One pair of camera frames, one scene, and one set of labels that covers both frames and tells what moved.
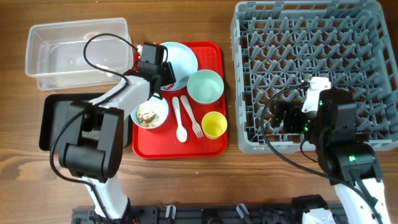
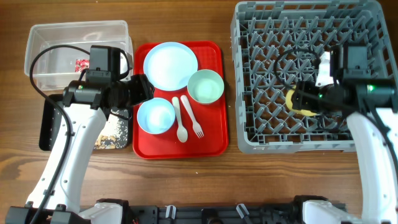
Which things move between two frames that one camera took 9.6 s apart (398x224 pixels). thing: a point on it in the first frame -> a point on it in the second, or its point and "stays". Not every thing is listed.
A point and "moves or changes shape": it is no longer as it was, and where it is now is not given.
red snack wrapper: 169,86 -> 81,65
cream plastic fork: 195,125 stays
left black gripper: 170,74 -> 143,88
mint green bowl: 205,86 stays
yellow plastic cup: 214,124 moves or changes shape
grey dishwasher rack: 281,45 stays
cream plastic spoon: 181,132 stays
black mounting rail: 281,214 stays
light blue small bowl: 150,113 moves or changes shape
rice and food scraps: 147,117 moves or changes shape
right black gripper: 294,110 -> 301,98
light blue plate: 183,62 stays
